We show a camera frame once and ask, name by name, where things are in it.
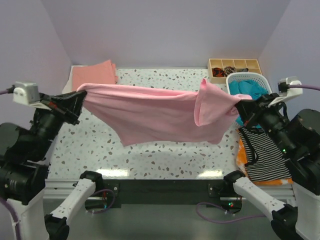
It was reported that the wooden compartment box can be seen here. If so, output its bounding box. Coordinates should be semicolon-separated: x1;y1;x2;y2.
207;58;262;84

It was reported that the aluminium frame rail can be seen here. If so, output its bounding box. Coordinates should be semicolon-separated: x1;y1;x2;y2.
37;178;300;240

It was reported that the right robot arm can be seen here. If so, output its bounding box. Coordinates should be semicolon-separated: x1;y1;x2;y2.
222;93;320;240

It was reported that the pink t shirt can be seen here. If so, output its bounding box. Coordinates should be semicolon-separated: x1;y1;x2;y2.
77;79;250;146

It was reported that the red black rolled cloth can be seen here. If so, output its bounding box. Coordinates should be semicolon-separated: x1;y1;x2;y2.
212;67;226;78

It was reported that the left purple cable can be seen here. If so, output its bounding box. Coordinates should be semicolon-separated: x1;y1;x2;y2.
0;84;117;240

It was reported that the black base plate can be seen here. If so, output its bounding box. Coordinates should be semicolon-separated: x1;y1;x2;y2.
84;179;243;214

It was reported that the white laundry basket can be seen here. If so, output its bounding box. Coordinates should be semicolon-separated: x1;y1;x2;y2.
226;72;272;100

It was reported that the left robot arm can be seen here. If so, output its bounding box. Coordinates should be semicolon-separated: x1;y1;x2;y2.
0;90;104;240

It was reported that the patterned rolled cloth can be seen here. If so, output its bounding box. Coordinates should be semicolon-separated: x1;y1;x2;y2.
223;66;237;77

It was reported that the grey rolled cloth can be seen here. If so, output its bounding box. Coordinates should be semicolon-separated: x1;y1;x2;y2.
236;68;249;73

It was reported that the teal t shirt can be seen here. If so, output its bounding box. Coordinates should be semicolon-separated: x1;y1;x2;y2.
229;79;269;126

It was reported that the black white striped shirt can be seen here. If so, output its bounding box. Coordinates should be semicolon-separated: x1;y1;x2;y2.
237;127;292;182

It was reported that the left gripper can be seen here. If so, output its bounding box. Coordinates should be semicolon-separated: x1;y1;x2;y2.
29;87;88;158

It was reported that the orange white cloth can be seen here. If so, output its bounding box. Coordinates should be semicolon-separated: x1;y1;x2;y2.
236;139;294;186

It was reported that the folded white t shirt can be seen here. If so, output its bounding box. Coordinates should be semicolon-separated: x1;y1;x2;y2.
61;65;83;94

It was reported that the folded salmon t shirt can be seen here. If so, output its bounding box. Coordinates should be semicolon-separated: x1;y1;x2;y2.
71;60;118;91

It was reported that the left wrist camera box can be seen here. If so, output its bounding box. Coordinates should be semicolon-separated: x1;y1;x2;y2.
13;81;40;106

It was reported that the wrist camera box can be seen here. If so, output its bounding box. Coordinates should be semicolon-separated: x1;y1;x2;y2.
13;81;40;106
278;76;303;102

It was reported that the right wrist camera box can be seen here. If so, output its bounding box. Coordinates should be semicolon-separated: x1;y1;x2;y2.
278;76;303;102

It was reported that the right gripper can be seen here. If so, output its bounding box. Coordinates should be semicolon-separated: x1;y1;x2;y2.
232;89;294;152

